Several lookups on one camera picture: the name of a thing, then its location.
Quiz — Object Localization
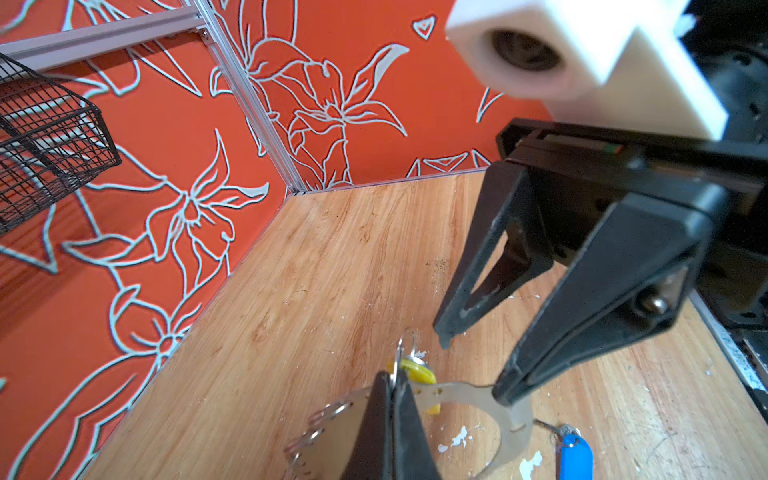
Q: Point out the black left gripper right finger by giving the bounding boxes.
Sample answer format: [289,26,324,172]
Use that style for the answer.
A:
[392,380,441,480]

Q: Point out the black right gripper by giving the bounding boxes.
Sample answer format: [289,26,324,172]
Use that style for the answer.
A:
[433,0,768,408]

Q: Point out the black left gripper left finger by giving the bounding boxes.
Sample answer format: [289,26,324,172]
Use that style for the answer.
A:
[341,371,393,480]

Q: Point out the silver metal key organiser ring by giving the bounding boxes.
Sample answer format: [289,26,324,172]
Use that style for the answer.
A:
[281,335,535,480]

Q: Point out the yellow key tag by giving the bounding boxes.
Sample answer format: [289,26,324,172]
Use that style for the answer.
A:
[387,357,441,416]

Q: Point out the blue key tag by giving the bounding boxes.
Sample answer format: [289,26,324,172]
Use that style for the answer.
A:
[558,434,594,480]

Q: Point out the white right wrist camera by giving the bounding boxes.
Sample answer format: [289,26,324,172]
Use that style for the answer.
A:
[445,1,728,141]

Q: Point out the aluminium frame corner post right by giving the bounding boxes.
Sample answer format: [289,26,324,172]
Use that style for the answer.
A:
[184,0,308,194]

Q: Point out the black wire mesh basket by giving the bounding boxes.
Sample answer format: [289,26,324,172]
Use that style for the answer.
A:
[1,55,121,235]

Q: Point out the aluminium horizontal back rail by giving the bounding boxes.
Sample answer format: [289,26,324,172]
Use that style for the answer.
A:
[1,6,206,71]

